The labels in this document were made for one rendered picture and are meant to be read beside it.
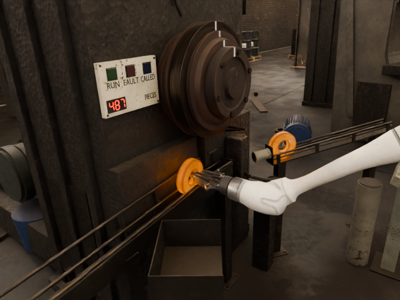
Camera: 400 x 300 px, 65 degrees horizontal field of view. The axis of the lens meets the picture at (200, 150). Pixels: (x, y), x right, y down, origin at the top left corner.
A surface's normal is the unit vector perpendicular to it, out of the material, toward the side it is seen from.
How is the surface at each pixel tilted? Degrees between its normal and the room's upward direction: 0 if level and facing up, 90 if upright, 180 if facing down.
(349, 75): 90
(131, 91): 90
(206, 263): 5
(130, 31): 90
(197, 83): 84
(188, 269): 5
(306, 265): 0
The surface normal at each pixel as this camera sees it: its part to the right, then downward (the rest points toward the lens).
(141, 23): 0.80, 0.19
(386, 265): -0.60, 0.32
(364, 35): -0.77, 0.26
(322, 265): -0.04, -0.93
